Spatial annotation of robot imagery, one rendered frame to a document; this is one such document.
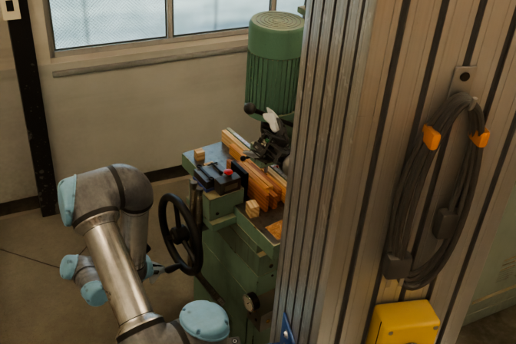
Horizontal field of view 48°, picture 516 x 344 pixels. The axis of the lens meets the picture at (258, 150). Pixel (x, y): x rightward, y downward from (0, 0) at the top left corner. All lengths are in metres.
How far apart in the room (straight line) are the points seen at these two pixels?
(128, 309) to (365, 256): 0.71
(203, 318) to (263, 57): 0.78
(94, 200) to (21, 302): 1.59
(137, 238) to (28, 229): 1.75
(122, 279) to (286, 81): 0.77
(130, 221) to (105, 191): 0.18
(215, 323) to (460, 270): 0.66
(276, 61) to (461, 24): 1.11
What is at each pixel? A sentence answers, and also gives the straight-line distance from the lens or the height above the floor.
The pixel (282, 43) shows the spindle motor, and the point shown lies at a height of 1.47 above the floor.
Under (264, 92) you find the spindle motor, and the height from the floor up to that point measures 1.30.
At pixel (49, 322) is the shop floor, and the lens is 2.88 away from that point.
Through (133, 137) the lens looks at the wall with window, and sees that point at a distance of 3.37.
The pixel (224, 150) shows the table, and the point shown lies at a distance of 2.24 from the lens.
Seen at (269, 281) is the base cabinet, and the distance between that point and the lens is 2.04.
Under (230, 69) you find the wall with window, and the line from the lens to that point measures 3.38.
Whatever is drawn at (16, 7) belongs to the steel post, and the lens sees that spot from 2.84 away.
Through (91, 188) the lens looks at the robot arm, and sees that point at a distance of 1.47.
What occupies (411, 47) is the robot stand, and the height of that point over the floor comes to 1.87.
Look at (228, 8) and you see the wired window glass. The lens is 3.32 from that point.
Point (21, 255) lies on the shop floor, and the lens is 3.23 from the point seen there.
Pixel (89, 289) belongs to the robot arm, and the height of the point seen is 0.85.
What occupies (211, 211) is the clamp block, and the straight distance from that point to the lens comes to 1.92.
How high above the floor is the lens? 2.12
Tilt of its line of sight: 33 degrees down
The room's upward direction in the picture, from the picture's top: 4 degrees clockwise
